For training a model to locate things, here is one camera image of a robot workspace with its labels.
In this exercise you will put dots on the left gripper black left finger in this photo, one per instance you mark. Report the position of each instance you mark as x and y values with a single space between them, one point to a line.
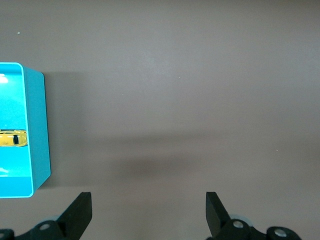
75 217

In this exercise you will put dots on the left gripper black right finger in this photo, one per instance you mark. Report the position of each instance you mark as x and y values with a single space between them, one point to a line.
220 225

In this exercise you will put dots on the yellow beetle toy car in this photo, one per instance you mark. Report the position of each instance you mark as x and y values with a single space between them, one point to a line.
7 140

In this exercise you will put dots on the teal plastic bin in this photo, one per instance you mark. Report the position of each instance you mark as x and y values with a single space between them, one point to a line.
37 125

